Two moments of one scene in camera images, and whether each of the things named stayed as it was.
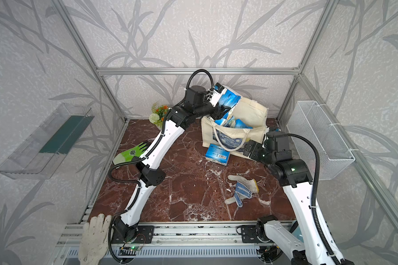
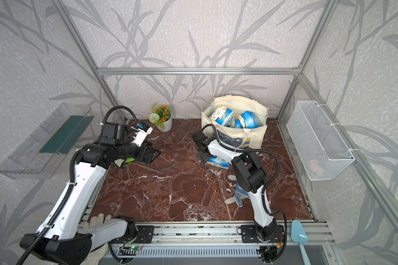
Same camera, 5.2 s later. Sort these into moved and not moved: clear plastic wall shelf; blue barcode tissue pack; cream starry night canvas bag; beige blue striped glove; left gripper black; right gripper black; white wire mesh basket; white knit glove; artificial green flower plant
Moved: blue barcode tissue pack; left gripper black; right gripper black
Not moved: cream starry night canvas bag; artificial green flower plant; white wire mesh basket; clear plastic wall shelf; white knit glove; beige blue striped glove
